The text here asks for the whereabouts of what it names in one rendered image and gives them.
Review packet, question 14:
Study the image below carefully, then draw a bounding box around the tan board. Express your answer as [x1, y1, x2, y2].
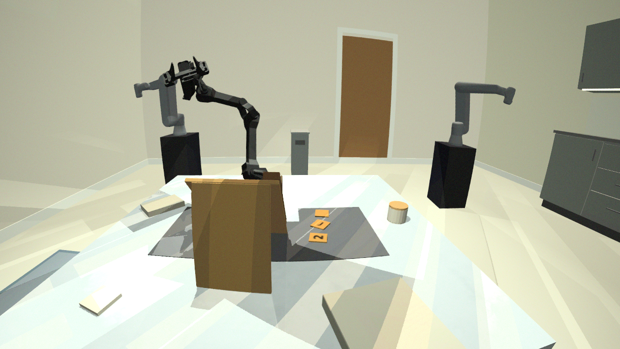
[185, 172, 287, 294]

